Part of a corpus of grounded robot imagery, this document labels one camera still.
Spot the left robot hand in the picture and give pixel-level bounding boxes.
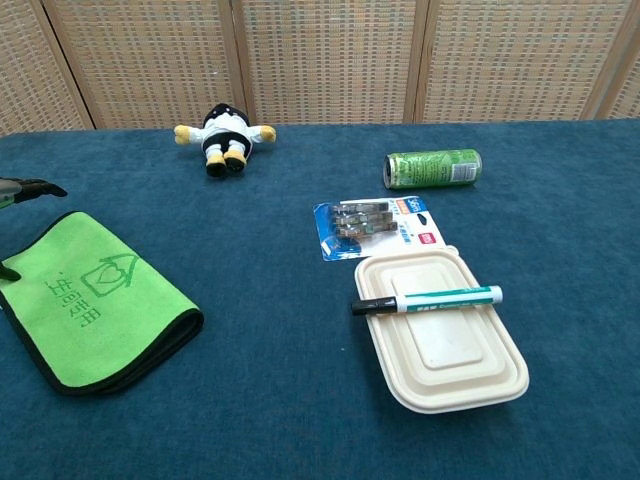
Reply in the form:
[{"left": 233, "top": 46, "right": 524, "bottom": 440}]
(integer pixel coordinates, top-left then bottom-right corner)
[{"left": 0, "top": 176, "right": 69, "bottom": 282}]

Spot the grey and green cloth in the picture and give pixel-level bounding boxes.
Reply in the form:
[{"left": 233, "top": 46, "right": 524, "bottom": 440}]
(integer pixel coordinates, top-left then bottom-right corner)
[{"left": 0, "top": 210, "right": 205, "bottom": 396}]

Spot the black white plush toy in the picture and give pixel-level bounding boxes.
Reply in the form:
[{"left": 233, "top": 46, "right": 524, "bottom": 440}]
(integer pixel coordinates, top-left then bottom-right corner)
[{"left": 173, "top": 102, "right": 278, "bottom": 178}]

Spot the blue clip blister pack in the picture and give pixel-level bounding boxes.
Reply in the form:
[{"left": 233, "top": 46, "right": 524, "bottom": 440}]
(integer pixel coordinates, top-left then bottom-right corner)
[{"left": 312, "top": 195, "right": 447, "bottom": 263}]

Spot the woven wicker folding screen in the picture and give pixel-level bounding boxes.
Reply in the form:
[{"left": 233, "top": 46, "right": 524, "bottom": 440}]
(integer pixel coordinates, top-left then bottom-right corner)
[{"left": 0, "top": 0, "right": 640, "bottom": 137}]

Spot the blue table cover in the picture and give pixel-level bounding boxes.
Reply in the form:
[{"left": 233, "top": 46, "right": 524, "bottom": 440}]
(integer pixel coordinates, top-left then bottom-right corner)
[{"left": 0, "top": 118, "right": 640, "bottom": 480}]

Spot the green drink can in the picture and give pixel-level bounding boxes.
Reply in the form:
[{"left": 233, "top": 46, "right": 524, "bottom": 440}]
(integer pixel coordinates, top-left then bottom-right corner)
[{"left": 383, "top": 148, "right": 484, "bottom": 191}]

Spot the green white marker pen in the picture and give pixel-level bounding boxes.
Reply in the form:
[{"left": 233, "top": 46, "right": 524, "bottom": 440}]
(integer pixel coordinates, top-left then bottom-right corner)
[{"left": 350, "top": 285, "right": 504, "bottom": 317}]

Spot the cream lidded food box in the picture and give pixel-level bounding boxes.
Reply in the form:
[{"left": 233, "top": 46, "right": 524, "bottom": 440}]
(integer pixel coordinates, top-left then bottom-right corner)
[{"left": 353, "top": 244, "right": 531, "bottom": 415}]

